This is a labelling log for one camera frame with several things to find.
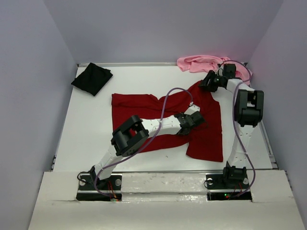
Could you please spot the red t shirt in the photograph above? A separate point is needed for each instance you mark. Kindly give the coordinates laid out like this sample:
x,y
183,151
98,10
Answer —
x,y
204,142

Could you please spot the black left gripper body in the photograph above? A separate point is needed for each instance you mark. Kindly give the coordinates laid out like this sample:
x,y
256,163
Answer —
x,y
183,115

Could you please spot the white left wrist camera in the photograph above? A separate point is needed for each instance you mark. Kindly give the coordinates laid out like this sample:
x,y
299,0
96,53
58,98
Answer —
x,y
192,108

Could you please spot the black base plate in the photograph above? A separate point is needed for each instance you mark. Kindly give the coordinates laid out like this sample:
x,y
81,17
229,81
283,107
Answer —
x,y
109,190
218,190

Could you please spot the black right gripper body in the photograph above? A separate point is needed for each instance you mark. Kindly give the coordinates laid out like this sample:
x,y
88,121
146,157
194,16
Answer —
x,y
217,82

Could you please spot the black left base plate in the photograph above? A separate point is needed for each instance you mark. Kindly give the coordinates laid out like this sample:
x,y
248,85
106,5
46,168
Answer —
x,y
109,190

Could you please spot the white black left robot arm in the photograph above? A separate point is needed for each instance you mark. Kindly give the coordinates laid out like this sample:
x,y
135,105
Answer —
x,y
129,137

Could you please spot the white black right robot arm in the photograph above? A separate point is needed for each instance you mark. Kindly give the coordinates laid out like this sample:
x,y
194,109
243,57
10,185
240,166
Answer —
x,y
247,113

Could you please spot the black folded t shirt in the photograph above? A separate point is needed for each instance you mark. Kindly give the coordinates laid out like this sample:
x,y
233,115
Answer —
x,y
92,79

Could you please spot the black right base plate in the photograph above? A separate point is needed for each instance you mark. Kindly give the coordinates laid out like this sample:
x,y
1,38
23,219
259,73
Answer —
x,y
218,190

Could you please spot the pink t shirt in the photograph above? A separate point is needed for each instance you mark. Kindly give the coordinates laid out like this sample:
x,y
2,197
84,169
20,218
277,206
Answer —
x,y
205,63

